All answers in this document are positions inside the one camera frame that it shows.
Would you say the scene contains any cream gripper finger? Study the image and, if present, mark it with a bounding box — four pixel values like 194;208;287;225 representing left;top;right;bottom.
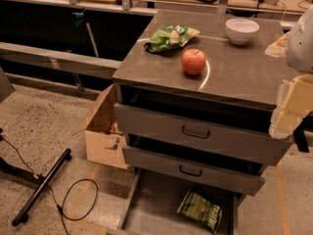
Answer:
283;73;313;118
274;112;303;133

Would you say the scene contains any green jalapeno chip bag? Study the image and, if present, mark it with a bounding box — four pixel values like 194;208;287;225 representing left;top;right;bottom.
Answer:
177;188;223;234

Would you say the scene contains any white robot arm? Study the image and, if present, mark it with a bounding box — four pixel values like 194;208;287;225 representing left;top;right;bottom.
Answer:
271;5;313;138

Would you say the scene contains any grey top drawer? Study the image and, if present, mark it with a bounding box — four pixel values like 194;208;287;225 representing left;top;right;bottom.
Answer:
113;103;291;165

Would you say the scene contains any grey drawer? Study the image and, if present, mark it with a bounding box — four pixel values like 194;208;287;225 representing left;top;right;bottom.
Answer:
113;103;291;165
123;146;265;196
118;169;241;235

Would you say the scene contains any grey metal drawer cabinet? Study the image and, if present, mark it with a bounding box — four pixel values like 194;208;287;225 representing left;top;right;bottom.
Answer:
112;9;300;198

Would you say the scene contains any grey middle drawer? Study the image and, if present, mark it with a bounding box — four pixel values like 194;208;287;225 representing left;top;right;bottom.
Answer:
123;146;265;196

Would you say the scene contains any light green snack bag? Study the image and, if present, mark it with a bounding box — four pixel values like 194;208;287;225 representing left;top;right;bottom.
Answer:
145;24;201;53

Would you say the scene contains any grey bottom drawer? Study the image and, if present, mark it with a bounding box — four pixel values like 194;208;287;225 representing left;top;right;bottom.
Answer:
118;169;241;235

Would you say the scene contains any white ceramic bowl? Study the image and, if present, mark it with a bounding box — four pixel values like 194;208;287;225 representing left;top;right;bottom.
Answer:
225;18;259;44

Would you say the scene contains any red apple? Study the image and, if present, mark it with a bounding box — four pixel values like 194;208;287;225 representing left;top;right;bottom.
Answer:
181;49;206;75

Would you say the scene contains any brown cardboard box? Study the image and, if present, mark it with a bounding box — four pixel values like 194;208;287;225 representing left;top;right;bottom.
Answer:
72;85;128;169

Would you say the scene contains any black stand leg bar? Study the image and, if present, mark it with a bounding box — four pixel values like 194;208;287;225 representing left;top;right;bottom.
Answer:
12;148;71;227

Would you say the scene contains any black floor cable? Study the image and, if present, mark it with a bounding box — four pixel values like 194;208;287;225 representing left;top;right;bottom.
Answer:
0;127;99;235

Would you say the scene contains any grey metal rail beam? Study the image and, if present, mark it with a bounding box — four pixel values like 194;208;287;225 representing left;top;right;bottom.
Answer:
0;42;121;79

